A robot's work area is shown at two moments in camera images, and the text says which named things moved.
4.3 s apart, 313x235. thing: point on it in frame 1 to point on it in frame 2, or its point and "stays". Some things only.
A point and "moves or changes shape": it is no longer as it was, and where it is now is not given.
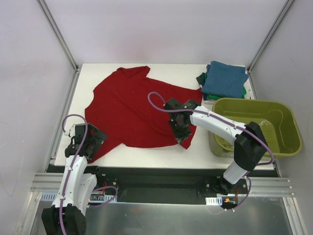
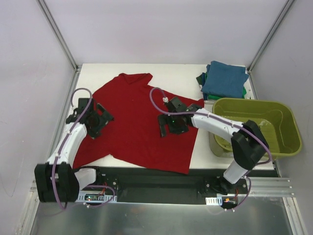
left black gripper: [97, 138] to [101, 120]
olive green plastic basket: [276, 121] stays
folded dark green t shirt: [199, 79] stays
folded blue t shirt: [225, 80] stays
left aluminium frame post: [58, 35] stays
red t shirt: [121, 107] moves or changes shape
